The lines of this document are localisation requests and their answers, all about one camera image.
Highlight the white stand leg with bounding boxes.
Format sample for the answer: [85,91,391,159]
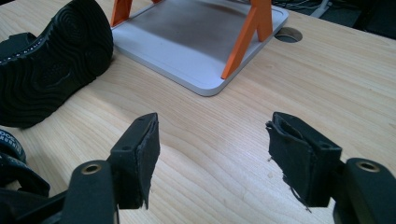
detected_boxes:
[309,0,333,19]

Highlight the black cable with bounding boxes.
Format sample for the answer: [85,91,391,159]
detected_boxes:
[272,0,325,11]

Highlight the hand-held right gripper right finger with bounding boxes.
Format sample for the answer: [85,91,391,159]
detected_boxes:
[265,111,344,213]

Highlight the grey metal tray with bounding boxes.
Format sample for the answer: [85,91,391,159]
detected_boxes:
[111,0,290,97]

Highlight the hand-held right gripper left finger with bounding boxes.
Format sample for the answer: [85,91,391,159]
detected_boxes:
[106,112,162,210]

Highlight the black shoe with white lettering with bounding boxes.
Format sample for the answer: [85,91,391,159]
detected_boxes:
[0,129,51,198]

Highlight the black shoe with ridged sole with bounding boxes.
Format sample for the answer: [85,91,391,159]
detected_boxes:
[0,0,115,129]

